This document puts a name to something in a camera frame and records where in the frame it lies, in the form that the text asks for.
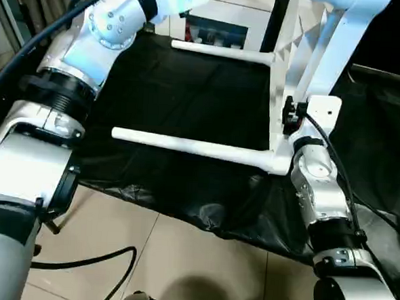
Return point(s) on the white plastic table top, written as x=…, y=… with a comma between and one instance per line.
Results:
x=331, y=56

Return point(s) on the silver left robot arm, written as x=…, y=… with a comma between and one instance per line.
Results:
x=25, y=166

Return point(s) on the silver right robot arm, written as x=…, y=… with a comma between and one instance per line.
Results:
x=322, y=198

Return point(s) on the black flat panel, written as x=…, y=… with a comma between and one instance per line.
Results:
x=384, y=73

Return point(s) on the black plastic mat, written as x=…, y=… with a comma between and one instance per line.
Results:
x=189, y=98

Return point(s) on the white cabinet with glass doors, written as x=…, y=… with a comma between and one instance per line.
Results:
x=229, y=9

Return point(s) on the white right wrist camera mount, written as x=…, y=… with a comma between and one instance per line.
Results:
x=321, y=113

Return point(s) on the black folding table frame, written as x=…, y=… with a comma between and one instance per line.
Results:
x=63, y=218

